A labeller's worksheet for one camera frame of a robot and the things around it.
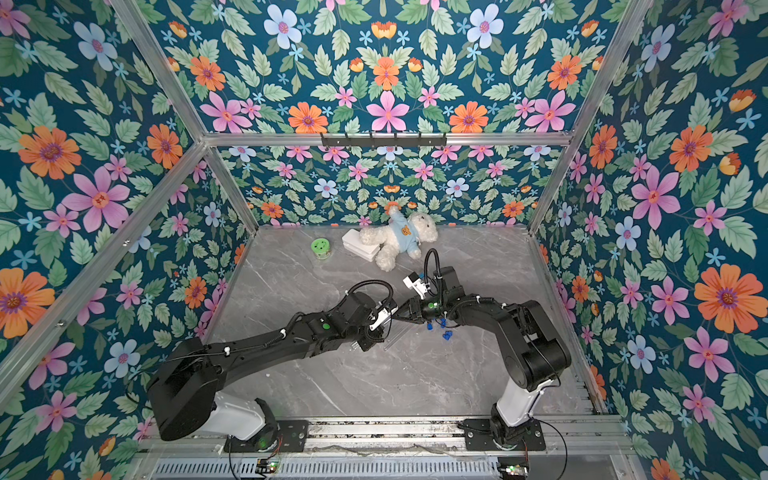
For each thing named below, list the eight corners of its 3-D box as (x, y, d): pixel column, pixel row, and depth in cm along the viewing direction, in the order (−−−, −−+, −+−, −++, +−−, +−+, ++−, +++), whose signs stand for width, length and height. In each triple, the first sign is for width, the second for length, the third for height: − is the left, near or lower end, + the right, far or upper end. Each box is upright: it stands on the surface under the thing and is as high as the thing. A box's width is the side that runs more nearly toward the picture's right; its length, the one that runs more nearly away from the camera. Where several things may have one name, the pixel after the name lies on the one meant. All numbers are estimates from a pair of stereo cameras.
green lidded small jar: (311, 260, 112) (308, 251, 108) (315, 246, 116) (312, 237, 113) (331, 260, 112) (328, 251, 108) (334, 246, 116) (331, 237, 113)
